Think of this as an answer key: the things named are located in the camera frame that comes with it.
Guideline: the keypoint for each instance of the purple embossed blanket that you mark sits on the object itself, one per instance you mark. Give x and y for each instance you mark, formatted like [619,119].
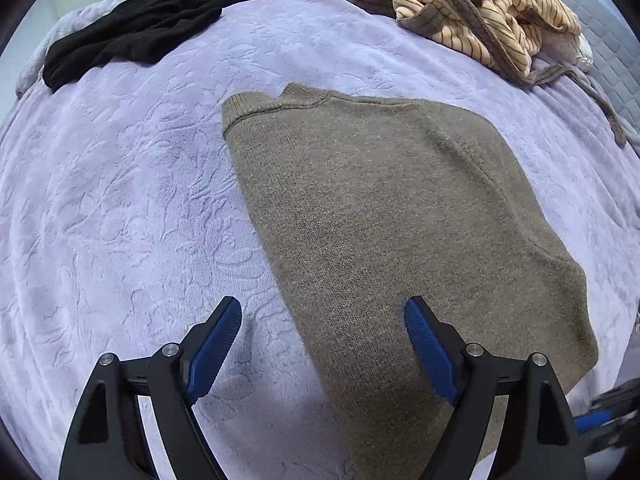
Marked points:
[125,185]

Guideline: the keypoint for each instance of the beige striped garment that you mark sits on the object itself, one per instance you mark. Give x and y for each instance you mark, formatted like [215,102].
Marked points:
[500,25]

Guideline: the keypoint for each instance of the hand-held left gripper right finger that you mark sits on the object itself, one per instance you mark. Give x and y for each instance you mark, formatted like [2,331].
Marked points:
[430,355]

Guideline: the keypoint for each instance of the grey quilted mattress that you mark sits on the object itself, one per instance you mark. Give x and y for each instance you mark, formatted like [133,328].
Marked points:
[600,25]

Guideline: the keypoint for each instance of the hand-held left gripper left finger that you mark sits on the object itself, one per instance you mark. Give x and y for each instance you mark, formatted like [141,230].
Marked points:
[212,355]

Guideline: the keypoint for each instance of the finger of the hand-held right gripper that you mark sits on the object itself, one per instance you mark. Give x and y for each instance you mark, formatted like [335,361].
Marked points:
[592,421]

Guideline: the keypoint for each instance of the brown knit sweater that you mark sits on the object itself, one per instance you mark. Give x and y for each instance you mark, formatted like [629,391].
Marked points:
[375,200]

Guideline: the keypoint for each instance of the black garment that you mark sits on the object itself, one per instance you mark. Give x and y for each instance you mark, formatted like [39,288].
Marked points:
[140,35]

